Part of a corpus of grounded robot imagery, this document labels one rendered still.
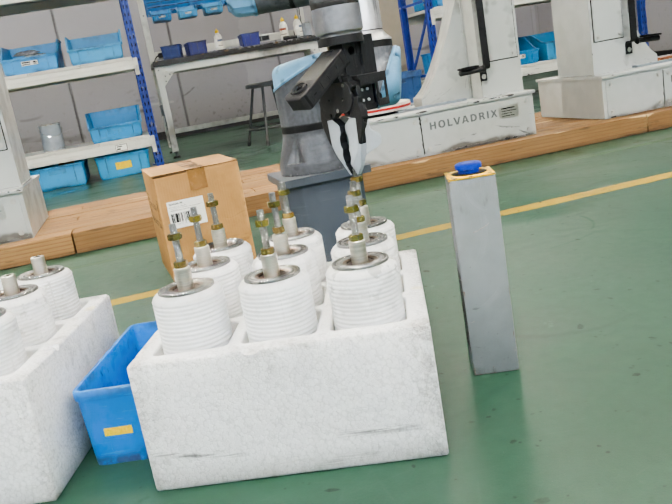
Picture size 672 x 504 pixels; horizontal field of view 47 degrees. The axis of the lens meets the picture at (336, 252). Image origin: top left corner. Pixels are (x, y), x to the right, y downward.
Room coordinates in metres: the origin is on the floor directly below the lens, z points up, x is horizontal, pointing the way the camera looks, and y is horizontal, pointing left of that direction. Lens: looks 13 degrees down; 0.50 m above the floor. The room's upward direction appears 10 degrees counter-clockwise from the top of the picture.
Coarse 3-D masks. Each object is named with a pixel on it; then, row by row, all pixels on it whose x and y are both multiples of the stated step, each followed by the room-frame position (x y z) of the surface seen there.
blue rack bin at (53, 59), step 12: (0, 48) 5.57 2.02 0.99; (24, 48) 5.85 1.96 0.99; (36, 48) 5.87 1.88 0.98; (48, 48) 5.88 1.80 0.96; (60, 48) 5.83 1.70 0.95; (0, 60) 5.42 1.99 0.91; (12, 60) 5.37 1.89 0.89; (24, 60) 5.39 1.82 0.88; (36, 60) 5.40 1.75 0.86; (48, 60) 5.42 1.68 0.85; (60, 60) 5.67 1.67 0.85; (12, 72) 5.38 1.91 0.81; (24, 72) 5.40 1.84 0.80
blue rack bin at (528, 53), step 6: (522, 42) 6.42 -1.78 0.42; (528, 42) 6.33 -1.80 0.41; (522, 48) 6.43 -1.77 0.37; (528, 48) 6.34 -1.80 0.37; (534, 48) 6.25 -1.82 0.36; (522, 54) 6.15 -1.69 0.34; (528, 54) 6.17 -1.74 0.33; (534, 54) 6.18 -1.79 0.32; (522, 60) 6.16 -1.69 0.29; (528, 60) 6.17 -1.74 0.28; (534, 60) 6.19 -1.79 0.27
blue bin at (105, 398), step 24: (120, 336) 1.27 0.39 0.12; (144, 336) 1.33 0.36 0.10; (120, 360) 1.23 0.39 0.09; (96, 384) 1.12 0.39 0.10; (120, 384) 1.21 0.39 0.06; (96, 408) 1.04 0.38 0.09; (120, 408) 1.04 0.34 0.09; (96, 432) 1.04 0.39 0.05; (120, 432) 1.04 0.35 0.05; (96, 456) 1.05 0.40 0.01; (120, 456) 1.04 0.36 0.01; (144, 456) 1.04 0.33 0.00
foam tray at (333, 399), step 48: (240, 336) 0.98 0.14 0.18; (336, 336) 0.92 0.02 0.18; (384, 336) 0.91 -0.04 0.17; (144, 384) 0.94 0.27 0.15; (192, 384) 0.93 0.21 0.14; (240, 384) 0.92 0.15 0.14; (288, 384) 0.92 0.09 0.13; (336, 384) 0.91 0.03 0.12; (384, 384) 0.91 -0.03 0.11; (432, 384) 0.90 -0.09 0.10; (144, 432) 0.94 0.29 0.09; (192, 432) 0.93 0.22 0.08; (240, 432) 0.93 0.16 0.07; (288, 432) 0.92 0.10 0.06; (336, 432) 0.91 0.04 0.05; (384, 432) 0.91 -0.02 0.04; (432, 432) 0.90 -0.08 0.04; (192, 480) 0.93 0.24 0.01; (240, 480) 0.93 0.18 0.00
